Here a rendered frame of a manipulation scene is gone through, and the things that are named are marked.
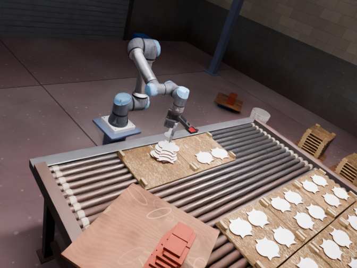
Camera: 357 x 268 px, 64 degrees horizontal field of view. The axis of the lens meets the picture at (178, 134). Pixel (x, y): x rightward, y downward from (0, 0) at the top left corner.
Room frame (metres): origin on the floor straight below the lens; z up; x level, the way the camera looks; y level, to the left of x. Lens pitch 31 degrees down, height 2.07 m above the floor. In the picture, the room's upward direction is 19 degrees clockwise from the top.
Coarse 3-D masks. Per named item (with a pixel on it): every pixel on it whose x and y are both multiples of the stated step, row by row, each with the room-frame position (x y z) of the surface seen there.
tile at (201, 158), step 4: (200, 152) 1.72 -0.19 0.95; (204, 152) 1.73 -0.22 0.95; (196, 156) 1.66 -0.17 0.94; (200, 156) 1.67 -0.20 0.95; (204, 156) 1.68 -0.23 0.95; (208, 156) 1.70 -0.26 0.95; (200, 160) 1.62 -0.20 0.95; (204, 160) 1.64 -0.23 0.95; (208, 160) 1.65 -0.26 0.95; (212, 160) 1.67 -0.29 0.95; (208, 164) 1.62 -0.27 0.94
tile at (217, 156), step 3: (213, 150) 1.79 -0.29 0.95; (216, 150) 1.81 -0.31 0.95; (219, 150) 1.82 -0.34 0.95; (222, 150) 1.84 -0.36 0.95; (213, 153) 1.76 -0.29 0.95; (216, 153) 1.77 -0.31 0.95; (219, 153) 1.79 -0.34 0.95; (222, 153) 1.80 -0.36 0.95; (225, 153) 1.81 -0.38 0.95; (213, 156) 1.73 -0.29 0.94; (216, 156) 1.73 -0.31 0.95; (219, 156) 1.75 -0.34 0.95; (222, 156) 1.76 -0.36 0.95; (225, 156) 1.77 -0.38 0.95; (222, 159) 1.72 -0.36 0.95
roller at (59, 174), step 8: (248, 128) 2.41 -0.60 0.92; (256, 128) 2.48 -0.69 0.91; (216, 136) 2.07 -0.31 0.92; (224, 136) 2.13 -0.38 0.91; (112, 160) 1.35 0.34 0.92; (120, 160) 1.38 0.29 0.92; (80, 168) 1.20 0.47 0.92; (88, 168) 1.22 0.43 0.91; (96, 168) 1.26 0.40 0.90; (56, 176) 1.09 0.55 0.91; (64, 176) 1.12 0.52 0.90
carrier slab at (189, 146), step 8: (192, 136) 1.91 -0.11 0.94; (200, 136) 1.95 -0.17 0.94; (176, 144) 1.73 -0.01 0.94; (184, 144) 1.77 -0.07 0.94; (192, 144) 1.80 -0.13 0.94; (200, 144) 1.84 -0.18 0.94; (208, 144) 1.88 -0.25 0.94; (216, 144) 1.92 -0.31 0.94; (184, 152) 1.67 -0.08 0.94; (192, 152) 1.70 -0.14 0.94; (208, 152) 1.77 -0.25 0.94; (192, 160) 1.61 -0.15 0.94; (216, 160) 1.70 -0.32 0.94; (224, 160) 1.73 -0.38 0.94; (232, 160) 1.77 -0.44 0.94; (200, 168) 1.55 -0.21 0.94; (208, 168) 1.58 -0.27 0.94
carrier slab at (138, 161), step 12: (156, 144) 1.65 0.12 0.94; (120, 156) 1.39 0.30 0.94; (132, 156) 1.43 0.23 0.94; (144, 156) 1.47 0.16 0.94; (180, 156) 1.60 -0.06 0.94; (132, 168) 1.32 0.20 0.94; (144, 168) 1.36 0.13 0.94; (156, 168) 1.40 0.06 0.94; (168, 168) 1.44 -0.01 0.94; (180, 168) 1.48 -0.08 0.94; (156, 180) 1.29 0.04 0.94; (168, 180) 1.32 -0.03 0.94
